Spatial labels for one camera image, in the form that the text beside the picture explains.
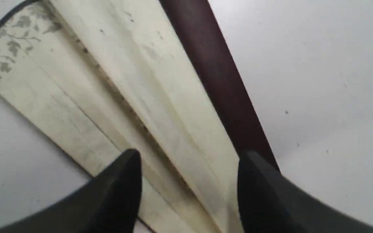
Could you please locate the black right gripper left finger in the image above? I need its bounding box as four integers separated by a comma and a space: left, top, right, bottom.
0, 149, 142, 233

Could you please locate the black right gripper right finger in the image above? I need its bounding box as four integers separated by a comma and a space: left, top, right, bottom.
237, 151, 373, 233

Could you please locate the paper folding fan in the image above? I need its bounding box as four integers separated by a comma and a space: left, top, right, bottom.
0, 0, 280, 233

